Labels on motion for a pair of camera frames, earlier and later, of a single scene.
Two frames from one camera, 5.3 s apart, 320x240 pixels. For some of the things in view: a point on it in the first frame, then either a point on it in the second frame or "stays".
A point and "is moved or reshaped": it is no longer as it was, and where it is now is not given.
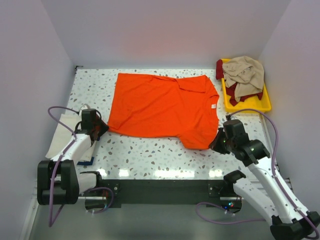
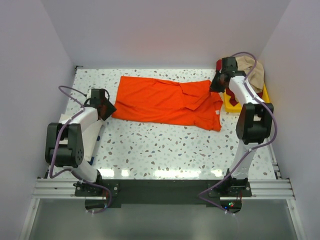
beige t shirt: (246, 74) stays
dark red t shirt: (230, 89) stays
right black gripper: (215, 146) -> (213, 87)
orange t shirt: (146, 105) is moved or reshaped
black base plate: (216, 193) stays
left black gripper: (104, 127) -> (111, 110)
